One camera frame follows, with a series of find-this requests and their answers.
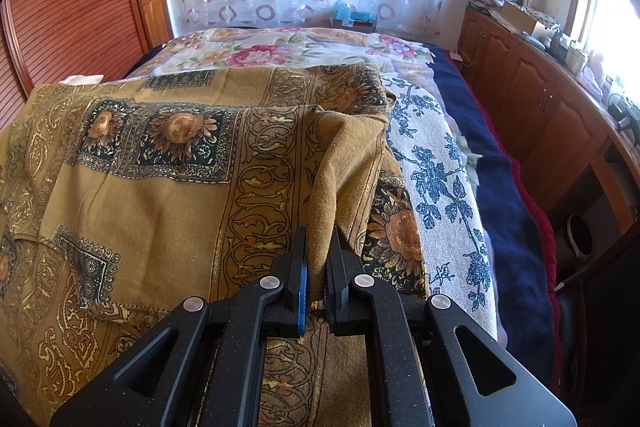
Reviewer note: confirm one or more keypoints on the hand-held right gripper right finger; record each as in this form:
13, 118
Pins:
332, 302

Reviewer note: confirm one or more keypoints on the cardboard box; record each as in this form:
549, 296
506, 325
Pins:
520, 19

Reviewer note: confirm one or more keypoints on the blue tissue pack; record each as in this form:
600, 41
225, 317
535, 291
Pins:
350, 14

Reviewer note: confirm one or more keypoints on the white sheet with blue flowers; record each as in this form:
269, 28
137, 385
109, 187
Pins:
440, 187

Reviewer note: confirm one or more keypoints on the round dark pot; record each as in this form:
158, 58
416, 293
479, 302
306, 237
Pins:
580, 237

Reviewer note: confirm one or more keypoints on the low wooden cabinet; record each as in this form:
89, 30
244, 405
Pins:
530, 87

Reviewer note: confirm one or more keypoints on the golden brown patterned shirt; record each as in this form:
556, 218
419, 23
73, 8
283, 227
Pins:
175, 187

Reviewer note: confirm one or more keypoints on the group of small jars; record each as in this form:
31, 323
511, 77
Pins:
565, 49

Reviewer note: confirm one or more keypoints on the black device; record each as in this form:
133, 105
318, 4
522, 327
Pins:
625, 114

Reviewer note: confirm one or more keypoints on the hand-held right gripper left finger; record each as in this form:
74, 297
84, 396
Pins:
301, 307

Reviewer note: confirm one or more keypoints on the navy blue blanket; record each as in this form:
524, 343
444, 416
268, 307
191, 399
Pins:
500, 207

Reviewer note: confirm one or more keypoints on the pink floral blanket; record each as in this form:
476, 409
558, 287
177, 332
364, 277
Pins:
250, 52

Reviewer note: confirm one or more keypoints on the pale yellow cloth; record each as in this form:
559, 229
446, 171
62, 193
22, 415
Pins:
82, 79

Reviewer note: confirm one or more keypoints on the window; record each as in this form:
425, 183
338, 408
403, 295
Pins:
610, 22

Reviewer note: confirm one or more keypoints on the pale pink object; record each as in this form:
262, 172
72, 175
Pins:
595, 74

